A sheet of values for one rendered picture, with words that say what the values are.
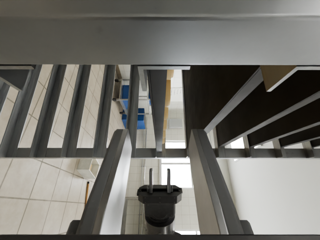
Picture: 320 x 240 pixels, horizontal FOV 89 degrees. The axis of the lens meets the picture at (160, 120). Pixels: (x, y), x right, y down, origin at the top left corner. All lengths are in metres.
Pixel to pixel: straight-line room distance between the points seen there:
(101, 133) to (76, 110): 0.12
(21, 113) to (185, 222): 4.46
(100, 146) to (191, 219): 4.40
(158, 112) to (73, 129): 0.43
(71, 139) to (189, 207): 4.41
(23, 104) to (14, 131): 0.09
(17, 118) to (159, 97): 0.59
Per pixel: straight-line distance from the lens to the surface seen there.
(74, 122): 0.59
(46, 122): 0.64
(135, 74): 0.61
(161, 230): 0.52
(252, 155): 0.57
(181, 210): 4.79
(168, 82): 0.20
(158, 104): 0.17
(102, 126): 0.55
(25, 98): 0.72
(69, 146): 0.57
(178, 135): 5.21
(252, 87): 0.19
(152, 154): 0.50
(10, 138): 0.68
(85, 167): 2.35
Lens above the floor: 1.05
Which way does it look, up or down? level
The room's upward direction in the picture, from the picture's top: 90 degrees clockwise
